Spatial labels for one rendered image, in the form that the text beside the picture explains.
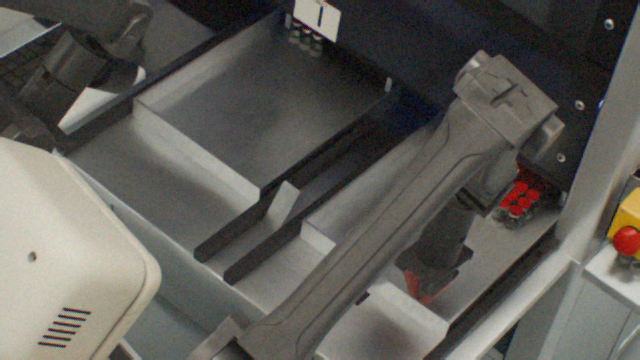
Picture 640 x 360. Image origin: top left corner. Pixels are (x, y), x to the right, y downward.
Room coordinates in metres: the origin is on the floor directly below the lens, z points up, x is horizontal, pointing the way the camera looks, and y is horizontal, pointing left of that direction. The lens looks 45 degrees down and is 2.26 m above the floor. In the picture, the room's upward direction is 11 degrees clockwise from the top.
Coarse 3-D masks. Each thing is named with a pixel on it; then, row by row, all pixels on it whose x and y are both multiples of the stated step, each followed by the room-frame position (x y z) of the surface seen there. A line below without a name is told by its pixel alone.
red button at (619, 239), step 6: (624, 228) 1.27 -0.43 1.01; (630, 228) 1.27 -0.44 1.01; (618, 234) 1.26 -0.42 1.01; (624, 234) 1.26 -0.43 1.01; (630, 234) 1.26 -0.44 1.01; (636, 234) 1.26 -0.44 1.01; (618, 240) 1.26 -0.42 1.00; (624, 240) 1.25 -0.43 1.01; (630, 240) 1.25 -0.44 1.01; (636, 240) 1.25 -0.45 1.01; (618, 246) 1.25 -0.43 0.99; (624, 246) 1.25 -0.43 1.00; (630, 246) 1.25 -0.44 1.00; (636, 246) 1.25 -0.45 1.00; (624, 252) 1.25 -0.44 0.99; (630, 252) 1.25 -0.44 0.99; (636, 252) 1.25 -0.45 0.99
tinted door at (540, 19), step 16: (496, 0) 1.46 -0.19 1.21; (512, 0) 1.44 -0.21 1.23; (528, 0) 1.43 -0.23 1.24; (544, 0) 1.42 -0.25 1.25; (560, 0) 1.41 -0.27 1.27; (576, 0) 1.40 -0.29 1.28; (592, 0) 1.38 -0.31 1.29; (528, 16) 1.43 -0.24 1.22; (544, 16) 1.42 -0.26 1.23; (560, 16) 1.40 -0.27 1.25; (576, 16) 1.39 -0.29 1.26; (592, 16) 1.38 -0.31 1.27; (560, 32) 1.40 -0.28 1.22; (576, 32) 1.39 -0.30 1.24; (576, 48) 1.38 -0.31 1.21
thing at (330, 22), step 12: (300, 0) 1.61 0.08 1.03; (312, 0) 1.60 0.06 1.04; (300, 12) 1.61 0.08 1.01; (312, 12) 1.60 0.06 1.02; (324, 12) 1.59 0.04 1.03; (336, 12) 1.58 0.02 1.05; (312, 24) 1.60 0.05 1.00; (324, 24) 1.59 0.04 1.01; (336, 24) 1.57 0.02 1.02; (336, 36) 1.57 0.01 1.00
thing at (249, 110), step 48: (240, 48) 1.65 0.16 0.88; (288, 48) 1.67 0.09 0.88; (144, 96) 1.46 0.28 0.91; (192, 96) 1.51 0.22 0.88; (240, 96) 1.53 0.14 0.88; (288, 96) 1.55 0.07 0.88; (336, 96) 1.57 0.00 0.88; (384, 96) 1.56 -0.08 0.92; (192, 144) 1.38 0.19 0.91; (240, 144) 1.43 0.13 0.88; (288, 144) 1.45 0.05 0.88; (240, 192) 1.33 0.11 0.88
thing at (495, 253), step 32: (384, 160) 1.42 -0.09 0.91; (352, 192) 1.36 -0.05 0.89; (320, 224) 1.29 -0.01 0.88; (352, 224) 1.31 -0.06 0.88; (480, 224) 1.35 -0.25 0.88; (544, 224) 1.38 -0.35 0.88; (480, 256) 1.29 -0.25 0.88; (512, 256) 1.30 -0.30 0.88; (384, 288) 1.18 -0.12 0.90; (448, 288) 1.22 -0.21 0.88; (480, 288) 1.23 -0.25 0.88; (448, 320) 1.16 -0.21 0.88
